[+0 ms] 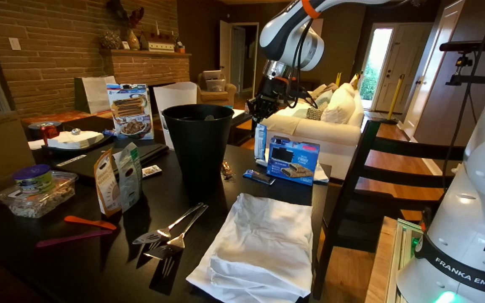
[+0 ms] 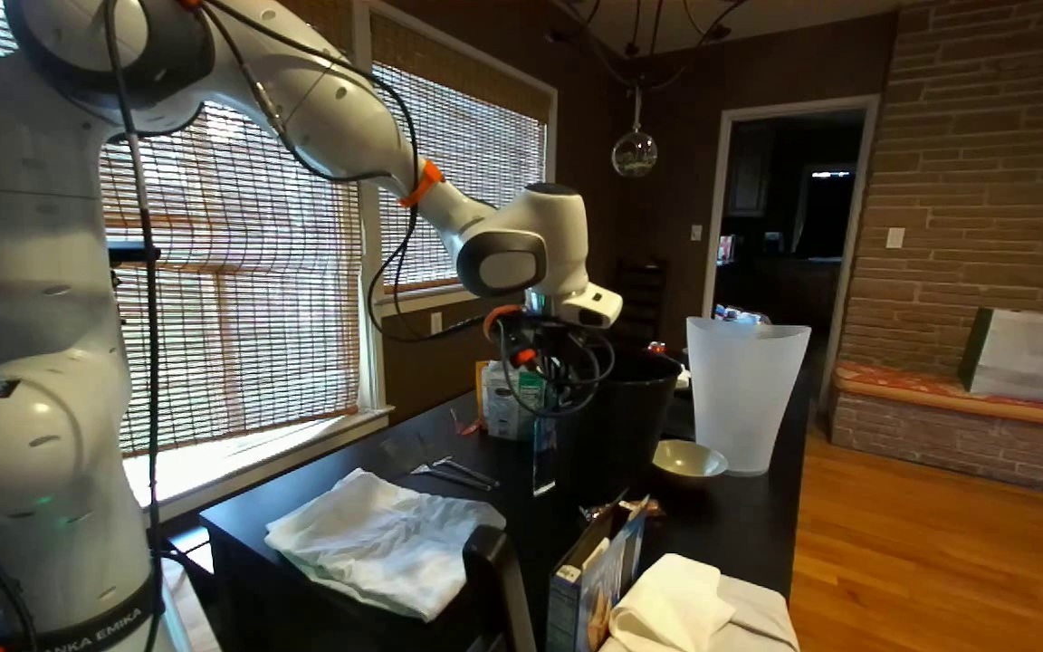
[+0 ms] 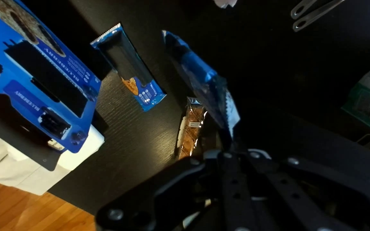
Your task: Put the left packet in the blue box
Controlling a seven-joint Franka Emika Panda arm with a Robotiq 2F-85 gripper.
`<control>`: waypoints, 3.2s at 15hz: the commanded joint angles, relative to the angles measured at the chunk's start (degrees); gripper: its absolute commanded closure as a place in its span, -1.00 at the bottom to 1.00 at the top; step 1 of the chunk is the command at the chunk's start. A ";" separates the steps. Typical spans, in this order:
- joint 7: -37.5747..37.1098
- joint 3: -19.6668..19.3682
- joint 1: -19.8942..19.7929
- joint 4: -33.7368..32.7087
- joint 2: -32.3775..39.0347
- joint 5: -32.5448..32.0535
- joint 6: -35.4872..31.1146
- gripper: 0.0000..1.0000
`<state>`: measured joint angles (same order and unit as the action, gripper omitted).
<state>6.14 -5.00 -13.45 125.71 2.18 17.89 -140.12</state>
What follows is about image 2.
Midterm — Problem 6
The small bottle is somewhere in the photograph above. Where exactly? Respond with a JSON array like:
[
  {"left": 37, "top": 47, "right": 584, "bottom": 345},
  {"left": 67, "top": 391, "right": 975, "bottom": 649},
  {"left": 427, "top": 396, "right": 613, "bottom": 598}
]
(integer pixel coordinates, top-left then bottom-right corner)
[{"left": 530, "top": 411, "right": 561, "bottom": 499}]

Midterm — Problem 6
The white paper napkin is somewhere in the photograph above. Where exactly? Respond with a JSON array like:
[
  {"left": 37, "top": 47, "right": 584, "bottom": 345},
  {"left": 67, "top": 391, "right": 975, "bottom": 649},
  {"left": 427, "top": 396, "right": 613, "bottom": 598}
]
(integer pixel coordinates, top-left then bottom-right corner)
[{"left": 600, "top": 550, "right": 805, "bottom": 652}]

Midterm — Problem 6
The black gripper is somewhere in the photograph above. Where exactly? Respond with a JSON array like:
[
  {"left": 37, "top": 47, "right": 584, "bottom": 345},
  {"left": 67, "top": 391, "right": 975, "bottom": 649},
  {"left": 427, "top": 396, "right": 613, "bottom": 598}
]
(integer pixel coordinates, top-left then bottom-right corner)
[{"left": 502, "top": 315, "right": 589, "bottom": 427}]

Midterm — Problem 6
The metal serving fork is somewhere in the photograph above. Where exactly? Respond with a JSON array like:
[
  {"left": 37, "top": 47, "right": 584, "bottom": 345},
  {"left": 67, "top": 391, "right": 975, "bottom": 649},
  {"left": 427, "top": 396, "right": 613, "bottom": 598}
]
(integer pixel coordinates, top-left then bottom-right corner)
[{"left": 422, "top": 451, "right": 502, "bottom": 486}]

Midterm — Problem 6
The white folded cloth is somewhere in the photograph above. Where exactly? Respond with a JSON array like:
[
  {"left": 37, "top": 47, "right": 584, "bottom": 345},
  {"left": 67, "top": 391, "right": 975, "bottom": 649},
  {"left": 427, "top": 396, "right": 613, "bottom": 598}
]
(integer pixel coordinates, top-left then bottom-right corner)
[{"left": 259, "top": 468, "right": 509, "bottom": 627}]

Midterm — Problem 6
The white translucent bin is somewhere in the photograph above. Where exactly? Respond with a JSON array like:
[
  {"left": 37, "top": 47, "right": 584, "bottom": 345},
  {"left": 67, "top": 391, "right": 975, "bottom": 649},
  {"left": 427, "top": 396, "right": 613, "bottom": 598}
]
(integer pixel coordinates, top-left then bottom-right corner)
[{"left": 684, "top": 315, "right": 815, "bottom": 478}]

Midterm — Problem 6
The brick hearth ledge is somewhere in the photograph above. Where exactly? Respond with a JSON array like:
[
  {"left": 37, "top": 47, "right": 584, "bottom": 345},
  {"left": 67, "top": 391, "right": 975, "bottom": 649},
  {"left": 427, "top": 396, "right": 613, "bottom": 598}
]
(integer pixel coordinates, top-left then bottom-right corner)
[{"left": 828, "top": 358, "right": 1043, "bottom": 499}]

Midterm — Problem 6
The narrow bamboo window blind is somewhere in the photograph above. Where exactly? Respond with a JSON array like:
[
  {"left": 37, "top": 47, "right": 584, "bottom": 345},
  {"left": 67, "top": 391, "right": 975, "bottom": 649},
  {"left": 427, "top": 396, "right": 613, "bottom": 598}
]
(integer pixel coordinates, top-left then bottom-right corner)
[{"left": 374, "top": 61, "right": 553, "bottom": 289}]

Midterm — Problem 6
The blue cardboard box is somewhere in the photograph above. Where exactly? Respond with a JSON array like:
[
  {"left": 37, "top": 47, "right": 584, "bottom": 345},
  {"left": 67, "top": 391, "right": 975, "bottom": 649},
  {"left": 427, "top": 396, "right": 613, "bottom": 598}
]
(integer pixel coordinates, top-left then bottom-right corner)
[{"left": 543, "top": 493, "right": 664, "bottom": 652}]

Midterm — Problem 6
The wide bamboo window blind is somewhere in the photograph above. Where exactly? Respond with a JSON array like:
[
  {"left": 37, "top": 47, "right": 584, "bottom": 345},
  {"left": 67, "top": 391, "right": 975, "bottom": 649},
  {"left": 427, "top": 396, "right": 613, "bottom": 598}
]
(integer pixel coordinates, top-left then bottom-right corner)
[{"left": 0, "top": 0, "right": 370, "bottom": 462}]

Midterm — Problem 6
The black wooden chair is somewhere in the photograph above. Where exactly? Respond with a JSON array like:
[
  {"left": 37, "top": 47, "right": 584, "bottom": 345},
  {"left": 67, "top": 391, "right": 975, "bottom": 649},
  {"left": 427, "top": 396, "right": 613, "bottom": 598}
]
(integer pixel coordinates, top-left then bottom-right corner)
[{"left": 460, "top": 525, "right": 538, "bottom": 652}]

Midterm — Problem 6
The grey ceramic bowl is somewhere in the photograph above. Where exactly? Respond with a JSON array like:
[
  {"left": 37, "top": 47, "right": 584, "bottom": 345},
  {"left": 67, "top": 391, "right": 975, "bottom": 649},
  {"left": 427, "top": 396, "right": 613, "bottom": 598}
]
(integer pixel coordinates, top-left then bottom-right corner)
[{"left": 647, "top": 433, "right": 730, "bottom": 486}]

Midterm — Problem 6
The brown white standing pouch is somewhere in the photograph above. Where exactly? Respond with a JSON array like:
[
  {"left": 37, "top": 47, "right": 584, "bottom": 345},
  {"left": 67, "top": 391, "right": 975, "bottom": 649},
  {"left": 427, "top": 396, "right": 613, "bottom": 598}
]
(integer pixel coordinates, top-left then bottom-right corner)
[{"left": 476, "top": 358, "right": 509, "bottom": 446}]

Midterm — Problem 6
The glass globe pendant lamp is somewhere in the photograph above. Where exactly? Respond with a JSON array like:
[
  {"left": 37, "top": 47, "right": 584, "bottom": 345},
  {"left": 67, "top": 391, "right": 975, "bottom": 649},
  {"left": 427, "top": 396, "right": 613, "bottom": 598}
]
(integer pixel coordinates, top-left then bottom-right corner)
[{"left": 607, "top": 86, "right": 664, "bottom": 181}]

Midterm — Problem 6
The black plastic bin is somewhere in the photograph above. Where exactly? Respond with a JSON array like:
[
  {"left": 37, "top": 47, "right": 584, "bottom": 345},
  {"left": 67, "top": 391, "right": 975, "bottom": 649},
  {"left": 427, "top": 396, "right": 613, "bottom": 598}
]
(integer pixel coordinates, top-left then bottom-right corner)
[{"left": 561, "top": 348, "right": 684, "bottom": 502}]

